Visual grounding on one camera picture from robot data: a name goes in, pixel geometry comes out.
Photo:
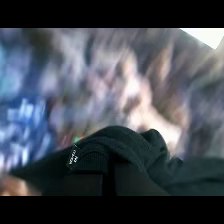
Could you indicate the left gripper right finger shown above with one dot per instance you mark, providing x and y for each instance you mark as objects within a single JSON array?
[{"x": 133, "y": 181}]

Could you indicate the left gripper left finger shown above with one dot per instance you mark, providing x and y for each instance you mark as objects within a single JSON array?
[{"x": 83, "y": 185}]

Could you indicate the black garment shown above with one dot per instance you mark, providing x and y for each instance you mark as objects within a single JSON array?
[{"x": 126, "y": 143}]

